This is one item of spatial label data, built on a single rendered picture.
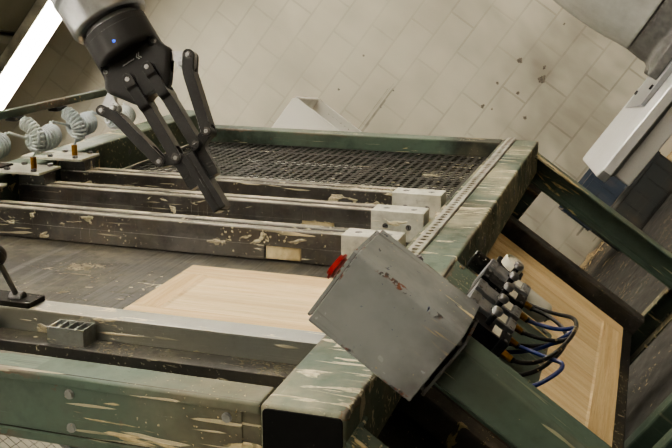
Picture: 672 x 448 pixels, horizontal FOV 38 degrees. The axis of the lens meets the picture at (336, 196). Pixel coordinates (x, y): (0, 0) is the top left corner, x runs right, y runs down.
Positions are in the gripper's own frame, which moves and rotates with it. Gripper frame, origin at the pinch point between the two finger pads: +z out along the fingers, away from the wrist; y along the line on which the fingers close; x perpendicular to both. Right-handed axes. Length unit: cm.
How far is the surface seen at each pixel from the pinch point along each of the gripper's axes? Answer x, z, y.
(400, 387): -19.3, 31.8, -3.9
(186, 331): -52, 10, 26
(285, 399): -25.6, 26.1, 11.1
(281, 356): -50, 21, 14
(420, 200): -138, 9, -16
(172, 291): -76, 1, 32
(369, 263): -16.2, 16.6, -9.0
